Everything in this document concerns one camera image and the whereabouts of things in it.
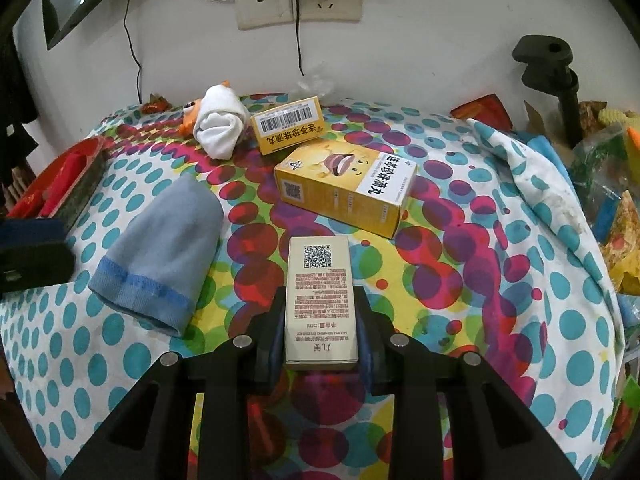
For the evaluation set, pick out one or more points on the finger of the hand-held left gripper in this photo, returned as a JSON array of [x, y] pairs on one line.
[[35, 267], [30, 234]]

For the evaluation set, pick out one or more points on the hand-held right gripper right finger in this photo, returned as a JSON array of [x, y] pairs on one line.
[[364, 360]]

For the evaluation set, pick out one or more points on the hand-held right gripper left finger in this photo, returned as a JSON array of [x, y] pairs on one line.
[[280, 340]]

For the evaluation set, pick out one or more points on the beige small carton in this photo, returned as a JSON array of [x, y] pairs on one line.
[[320, 300]]

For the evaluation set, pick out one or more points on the red round tray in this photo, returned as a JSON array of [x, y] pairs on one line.
[[82, 185]]

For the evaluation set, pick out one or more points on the blue-grey towel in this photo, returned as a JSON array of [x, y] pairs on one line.
[[160, 250]]

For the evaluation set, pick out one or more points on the large yellow box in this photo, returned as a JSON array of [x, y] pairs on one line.
[[345, 185]]

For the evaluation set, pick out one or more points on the small yellow box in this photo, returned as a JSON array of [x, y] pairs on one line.
[[290, 125]]

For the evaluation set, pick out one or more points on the white sock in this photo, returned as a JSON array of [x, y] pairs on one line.
[[220, 120]]

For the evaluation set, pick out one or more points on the polka dot tablecloth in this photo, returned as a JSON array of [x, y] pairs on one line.
[[450, 270]]

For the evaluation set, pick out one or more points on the dark wooden furniture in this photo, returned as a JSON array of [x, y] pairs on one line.
[[15, 110]]

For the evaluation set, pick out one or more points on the red candy wrapper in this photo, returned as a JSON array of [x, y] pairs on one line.
[[155, 105]]

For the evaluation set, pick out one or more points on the orange toy figure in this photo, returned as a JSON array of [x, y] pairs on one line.
[[191, 115]]

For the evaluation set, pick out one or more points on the clear plastic wrapper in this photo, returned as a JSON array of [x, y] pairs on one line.
[[315, 86]]

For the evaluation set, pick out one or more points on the red packet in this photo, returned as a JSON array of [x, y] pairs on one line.
[[482, 112]]

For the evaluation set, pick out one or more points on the bag of colourful things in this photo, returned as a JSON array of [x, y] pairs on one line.
[[610, 185]]

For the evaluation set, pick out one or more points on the black clamp stand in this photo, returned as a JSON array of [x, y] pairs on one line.
[[550, 70]]

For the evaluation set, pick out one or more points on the dark wall screen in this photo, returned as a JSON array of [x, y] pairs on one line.
[[80, 5]]

